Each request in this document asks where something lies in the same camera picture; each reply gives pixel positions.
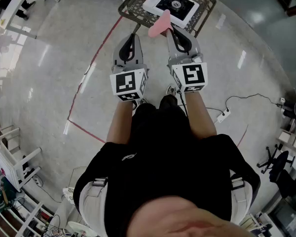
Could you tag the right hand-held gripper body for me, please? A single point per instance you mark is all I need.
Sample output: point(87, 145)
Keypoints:
point(192, 75)

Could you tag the white power strip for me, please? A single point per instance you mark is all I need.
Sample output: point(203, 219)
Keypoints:
point(223, 115)

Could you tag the white table frame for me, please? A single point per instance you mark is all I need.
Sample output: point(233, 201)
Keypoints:
point(5, 162)

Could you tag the person's left shoe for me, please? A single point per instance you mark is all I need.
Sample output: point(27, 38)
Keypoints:
point(138, 104)

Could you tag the white portable gas stove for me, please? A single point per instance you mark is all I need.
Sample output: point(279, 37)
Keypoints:
point(153, 1)

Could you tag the white table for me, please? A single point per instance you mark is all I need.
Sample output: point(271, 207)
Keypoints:
point(14, 6)

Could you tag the person's left forearm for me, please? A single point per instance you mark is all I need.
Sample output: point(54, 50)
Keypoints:
point(121, 122)

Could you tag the person's right shoe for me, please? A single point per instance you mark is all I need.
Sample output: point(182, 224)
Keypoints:
point(171, 90)

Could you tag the person's black trousers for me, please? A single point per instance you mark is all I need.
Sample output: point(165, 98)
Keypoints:
point(160, 117)

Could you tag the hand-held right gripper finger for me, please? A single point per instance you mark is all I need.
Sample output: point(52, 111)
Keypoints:
point(195, 48)
point(171, 48)

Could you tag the person's right forearm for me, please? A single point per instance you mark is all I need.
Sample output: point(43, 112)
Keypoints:
point(199, 115)

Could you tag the person's shoe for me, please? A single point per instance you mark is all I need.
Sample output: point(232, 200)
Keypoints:
point(171, 90)
point(138, 104)

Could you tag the person's white harness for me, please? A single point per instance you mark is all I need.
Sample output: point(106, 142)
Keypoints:
point(91, 206)

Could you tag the pink cloth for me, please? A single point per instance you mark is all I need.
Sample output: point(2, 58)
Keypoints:
point(160, 25)

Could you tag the person's chin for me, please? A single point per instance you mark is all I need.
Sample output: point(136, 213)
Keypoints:
point(187, 218)

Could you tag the black office chair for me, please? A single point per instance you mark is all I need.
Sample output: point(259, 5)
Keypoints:
point(277, 162)

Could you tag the person's black shirt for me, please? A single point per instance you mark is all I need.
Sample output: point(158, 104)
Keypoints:
point(162, 171)

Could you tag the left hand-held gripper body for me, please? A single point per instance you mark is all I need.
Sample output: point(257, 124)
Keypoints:
point(124, 83)

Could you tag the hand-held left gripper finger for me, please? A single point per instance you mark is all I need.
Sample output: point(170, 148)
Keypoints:
point(116, 55)
point(138, 53)

